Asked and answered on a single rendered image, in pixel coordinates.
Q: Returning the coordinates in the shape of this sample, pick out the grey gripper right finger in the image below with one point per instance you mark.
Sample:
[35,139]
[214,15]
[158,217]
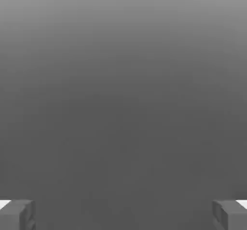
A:
[233,216]

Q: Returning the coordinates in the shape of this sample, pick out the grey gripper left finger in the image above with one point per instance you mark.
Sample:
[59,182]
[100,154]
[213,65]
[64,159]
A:
[13,216]

